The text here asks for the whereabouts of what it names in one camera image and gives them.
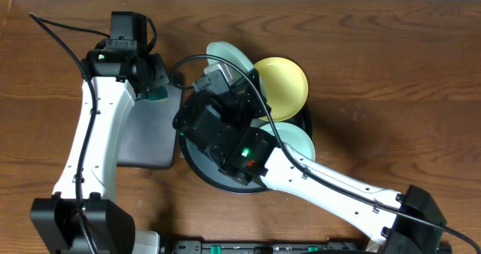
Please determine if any black rectangular sponge tray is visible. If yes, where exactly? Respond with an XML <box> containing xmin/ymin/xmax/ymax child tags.
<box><xmin>117</xmin><ymin>84</ymin><xmax>182</xmax><ymax>169</ymax></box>

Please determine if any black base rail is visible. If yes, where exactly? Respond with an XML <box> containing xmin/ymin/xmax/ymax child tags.
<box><xmin>159</xmin><ymin>240</ymin><xmax>379</xmax><ymax>254</ymax></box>

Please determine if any yellow plate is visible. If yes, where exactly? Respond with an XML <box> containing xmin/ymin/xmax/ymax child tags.
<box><xmin>254</xmin><ymin>57</ymin><xmax>308</xmax><ymax>122</ymax></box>

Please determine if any mint green plate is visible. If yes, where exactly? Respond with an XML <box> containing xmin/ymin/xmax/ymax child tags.
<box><xmin>206</xmin><ymin>41</ymin><xmax>255</xmax><ymax>91</ymax></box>
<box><xmin>274</xmin><ymin>122</ymin><xmax>316</xmax><ymax>161</ymax></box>

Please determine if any green yellow sponge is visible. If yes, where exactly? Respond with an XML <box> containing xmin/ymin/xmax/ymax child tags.
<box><xmin>144</xmin><ymin>86</ymin><xmax>168</xmax><ymax>101</ymax></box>

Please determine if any round black tray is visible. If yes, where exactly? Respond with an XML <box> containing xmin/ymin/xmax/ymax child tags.
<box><xmin>180</xmin><ymin>105</ymin><xmax>313</xmax><ymax>194</ymax></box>

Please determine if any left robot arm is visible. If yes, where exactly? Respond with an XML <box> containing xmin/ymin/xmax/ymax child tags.
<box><xmin>30</xmin><ymin>49</ymin><xmax>168</xmax><ymax>253</ymax></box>

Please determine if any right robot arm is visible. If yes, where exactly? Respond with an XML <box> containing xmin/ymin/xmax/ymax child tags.
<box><xmin>173</xmin><ymin>71</ymin><xmax>446</xmax><ymax>253</ymax></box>

